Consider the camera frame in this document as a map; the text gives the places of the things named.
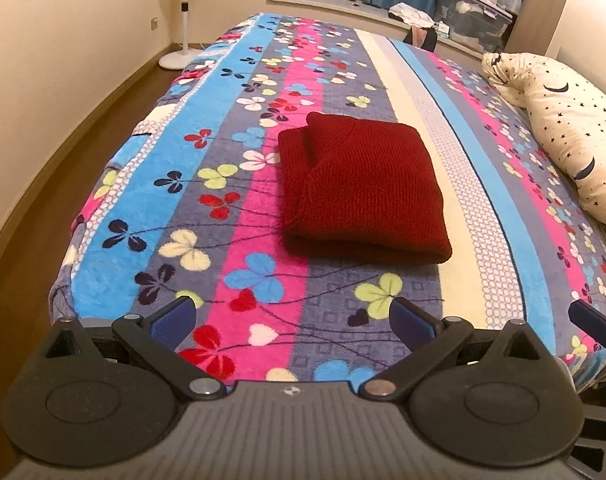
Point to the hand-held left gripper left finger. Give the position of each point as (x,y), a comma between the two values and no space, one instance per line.
(173,317)

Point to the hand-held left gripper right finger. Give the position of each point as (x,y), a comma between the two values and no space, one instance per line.
(408,320)

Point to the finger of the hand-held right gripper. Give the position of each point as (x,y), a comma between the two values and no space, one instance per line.
(595,322)

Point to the red knitted sweater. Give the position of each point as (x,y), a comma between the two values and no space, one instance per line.
(363,185)

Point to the pile of clothes on sill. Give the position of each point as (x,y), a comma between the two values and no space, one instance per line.
(420,37)

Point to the white clothes pile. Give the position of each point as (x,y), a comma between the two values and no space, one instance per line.
(410,14)

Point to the cream star-print pillow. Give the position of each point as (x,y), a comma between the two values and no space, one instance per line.
(573,125)

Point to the floral striped blanket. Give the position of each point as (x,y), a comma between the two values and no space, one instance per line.
(208,110)

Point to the white standing fan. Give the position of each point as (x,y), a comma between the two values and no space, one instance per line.
(184,10)

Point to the clear plastic storage box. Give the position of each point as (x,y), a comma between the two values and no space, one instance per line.
(470,15)

